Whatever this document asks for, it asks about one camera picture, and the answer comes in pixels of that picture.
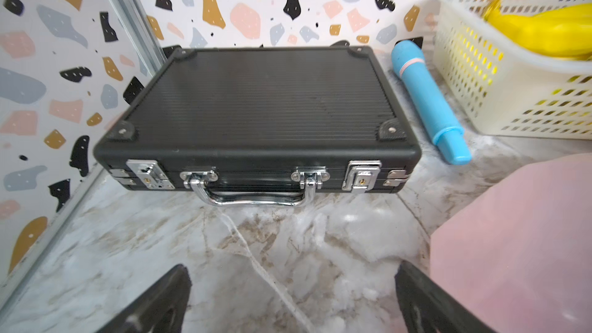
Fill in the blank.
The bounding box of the white perforated plastic basket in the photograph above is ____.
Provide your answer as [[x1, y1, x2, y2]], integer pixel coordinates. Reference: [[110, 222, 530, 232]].
[[433, 0, 591, 140]]

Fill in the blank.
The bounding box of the pink plastic bag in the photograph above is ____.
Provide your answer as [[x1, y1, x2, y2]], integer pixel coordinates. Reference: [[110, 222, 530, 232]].
[[430, 154, 591, 332]]

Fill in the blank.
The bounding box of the blue cylindrical tube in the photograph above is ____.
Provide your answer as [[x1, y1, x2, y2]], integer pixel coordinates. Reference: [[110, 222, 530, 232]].
[[391, 40, 472, 166]]

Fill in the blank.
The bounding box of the yellow banana bunch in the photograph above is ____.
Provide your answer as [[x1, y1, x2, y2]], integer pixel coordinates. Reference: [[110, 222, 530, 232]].
[[482, 0, 591, 60]]

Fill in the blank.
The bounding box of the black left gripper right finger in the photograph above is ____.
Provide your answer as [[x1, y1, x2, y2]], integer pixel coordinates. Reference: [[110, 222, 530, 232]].
[[395, 261, 493, 332]]

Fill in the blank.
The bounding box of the black ribbed carry case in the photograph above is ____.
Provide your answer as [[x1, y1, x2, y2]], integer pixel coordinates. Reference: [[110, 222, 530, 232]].
[[94, 46, 422, 207]]

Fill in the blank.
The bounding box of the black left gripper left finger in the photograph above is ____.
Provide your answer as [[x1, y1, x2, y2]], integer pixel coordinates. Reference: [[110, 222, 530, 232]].
[[99, 264, 192, 333]]

